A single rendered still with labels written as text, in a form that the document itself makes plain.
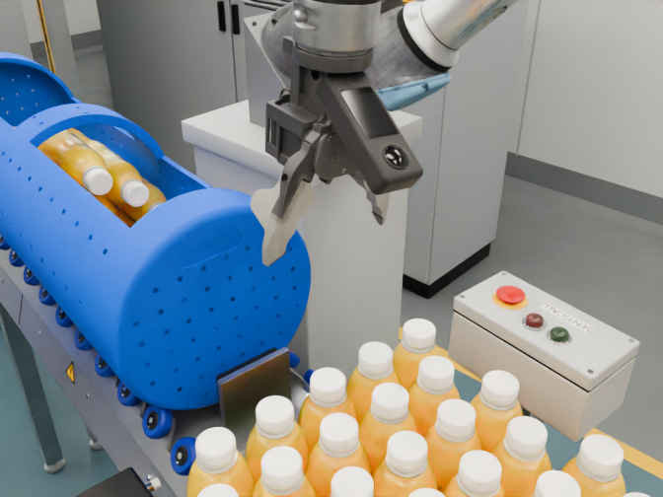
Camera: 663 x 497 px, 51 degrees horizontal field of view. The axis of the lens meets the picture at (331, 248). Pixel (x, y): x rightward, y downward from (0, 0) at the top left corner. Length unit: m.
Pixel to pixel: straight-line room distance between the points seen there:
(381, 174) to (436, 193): 1.98
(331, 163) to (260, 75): 0.62
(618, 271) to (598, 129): 0.76
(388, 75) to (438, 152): 1.41
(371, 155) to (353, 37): 0.10
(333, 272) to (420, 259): 1.43
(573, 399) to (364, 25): 0.48
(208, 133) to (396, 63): 0.38
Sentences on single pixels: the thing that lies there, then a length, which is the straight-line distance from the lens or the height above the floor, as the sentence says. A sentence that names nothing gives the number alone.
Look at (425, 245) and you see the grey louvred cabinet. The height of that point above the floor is 0.27.
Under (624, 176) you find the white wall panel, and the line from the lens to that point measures 3.60.
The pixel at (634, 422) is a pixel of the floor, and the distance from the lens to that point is 2.46.
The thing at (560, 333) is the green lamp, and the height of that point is 1.11.
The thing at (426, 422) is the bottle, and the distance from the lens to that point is 0.80.
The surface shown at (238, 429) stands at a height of 0.97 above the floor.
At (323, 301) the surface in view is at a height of 0.86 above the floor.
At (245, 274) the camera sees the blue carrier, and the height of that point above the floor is 1.14.
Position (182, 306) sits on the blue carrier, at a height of 1.13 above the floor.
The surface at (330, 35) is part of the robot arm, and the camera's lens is 0.59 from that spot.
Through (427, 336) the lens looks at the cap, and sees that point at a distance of 0.83.
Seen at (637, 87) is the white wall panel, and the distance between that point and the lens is 3.47.
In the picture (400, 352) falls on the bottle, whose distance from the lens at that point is 0.85.
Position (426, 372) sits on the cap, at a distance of 0.78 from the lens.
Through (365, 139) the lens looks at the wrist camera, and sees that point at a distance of 0.58.
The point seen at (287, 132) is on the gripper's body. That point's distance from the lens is 0.66.
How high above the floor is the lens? 1.60
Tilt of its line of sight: 31 degrees down
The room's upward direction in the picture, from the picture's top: straight up
